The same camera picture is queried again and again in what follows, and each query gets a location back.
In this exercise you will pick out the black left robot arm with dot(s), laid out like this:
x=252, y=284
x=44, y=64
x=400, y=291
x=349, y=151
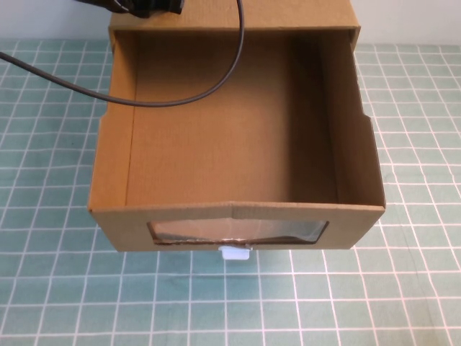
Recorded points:
x=144, y=5

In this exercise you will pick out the teal blue surface edge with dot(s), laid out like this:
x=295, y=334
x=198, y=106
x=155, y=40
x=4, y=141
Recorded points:
x=54, y=216

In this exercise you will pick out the cardboard shoe box shell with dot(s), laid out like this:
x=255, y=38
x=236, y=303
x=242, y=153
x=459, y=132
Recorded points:
x=288, y=14

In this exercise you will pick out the cardboard drawer with window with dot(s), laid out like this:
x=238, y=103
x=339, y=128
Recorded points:
x=234, y=151

